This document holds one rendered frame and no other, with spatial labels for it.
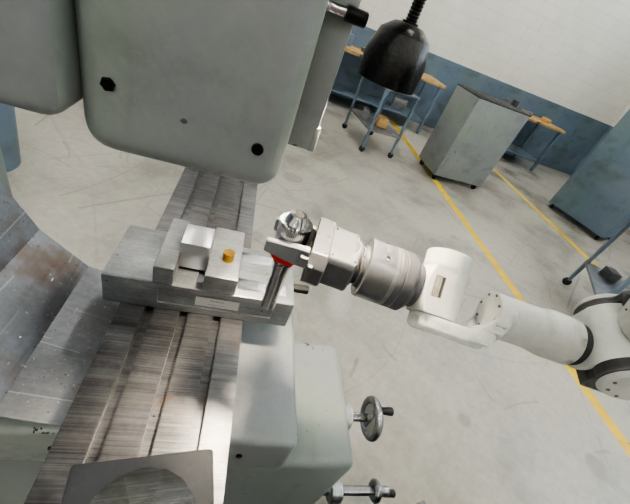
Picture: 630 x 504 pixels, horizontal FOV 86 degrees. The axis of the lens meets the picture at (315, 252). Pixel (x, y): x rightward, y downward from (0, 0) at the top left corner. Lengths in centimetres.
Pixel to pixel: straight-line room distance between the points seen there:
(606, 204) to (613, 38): 390
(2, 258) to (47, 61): 49
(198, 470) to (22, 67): 37
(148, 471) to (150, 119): 31
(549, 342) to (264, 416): 49
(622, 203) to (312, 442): 578
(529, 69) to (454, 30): 178
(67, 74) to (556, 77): 871
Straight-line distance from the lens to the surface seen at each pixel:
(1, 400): 72
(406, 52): 42
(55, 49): 36
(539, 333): 58
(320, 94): 42
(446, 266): 51
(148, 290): 69
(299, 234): 45
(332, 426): 90
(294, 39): 32
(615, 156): 635
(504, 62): 817
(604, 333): 62
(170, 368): 67
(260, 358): 78
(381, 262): 46
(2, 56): 37
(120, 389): 66
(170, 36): 33
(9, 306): 77
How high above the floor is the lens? 150
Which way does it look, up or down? 36 degrees down
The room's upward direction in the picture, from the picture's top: 23 degrees clockwise
